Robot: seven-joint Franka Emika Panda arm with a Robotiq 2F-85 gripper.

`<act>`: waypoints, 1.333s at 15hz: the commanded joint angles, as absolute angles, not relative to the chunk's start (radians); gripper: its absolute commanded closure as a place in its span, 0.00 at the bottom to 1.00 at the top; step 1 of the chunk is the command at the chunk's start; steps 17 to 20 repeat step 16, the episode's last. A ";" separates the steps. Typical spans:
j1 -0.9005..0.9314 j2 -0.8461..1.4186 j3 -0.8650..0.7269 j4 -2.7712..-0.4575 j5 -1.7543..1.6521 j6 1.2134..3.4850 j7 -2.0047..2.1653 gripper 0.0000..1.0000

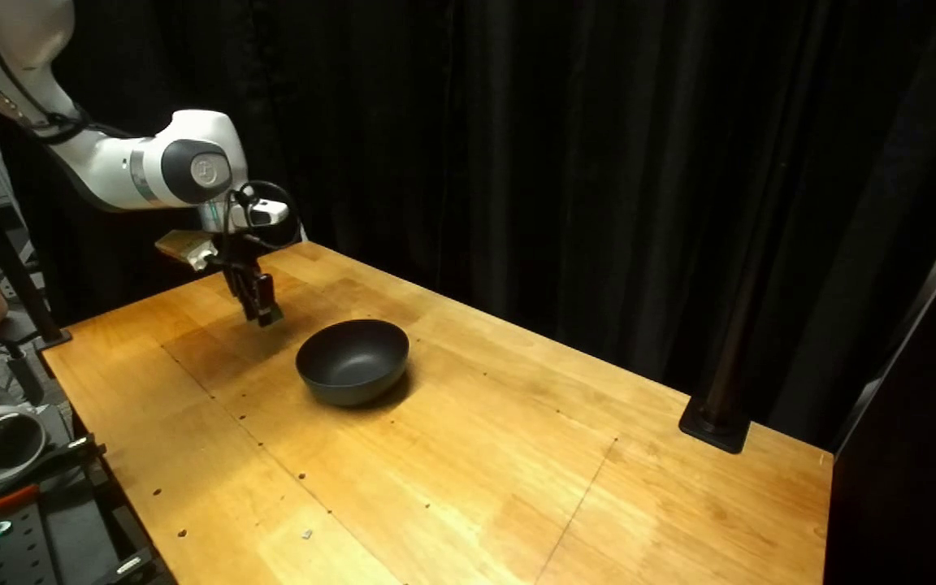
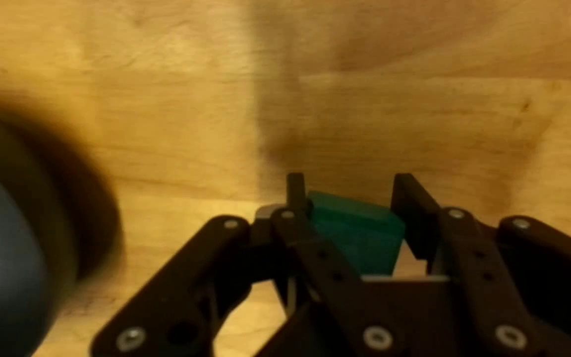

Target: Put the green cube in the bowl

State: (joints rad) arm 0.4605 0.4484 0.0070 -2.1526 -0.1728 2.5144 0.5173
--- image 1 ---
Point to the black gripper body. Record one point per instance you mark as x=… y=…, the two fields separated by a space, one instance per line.
x=257 y=221

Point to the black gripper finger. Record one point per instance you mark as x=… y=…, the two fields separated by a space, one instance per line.
x=269 y=302
x=240 y=283

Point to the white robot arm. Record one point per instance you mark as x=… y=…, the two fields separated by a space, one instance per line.
x=113 y=133

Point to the dark grey bowl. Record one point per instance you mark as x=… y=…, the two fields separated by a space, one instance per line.
x=354 y=361

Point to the black curtain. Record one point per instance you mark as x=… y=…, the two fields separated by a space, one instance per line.
x=555 y=141

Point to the black side panel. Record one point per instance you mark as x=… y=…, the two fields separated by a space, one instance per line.
x=919 y=434

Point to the grey perforated base plate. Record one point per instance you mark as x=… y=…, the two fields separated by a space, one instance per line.
x=46 y=540

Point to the black post with base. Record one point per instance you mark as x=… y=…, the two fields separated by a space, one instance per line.
x=719 y=325

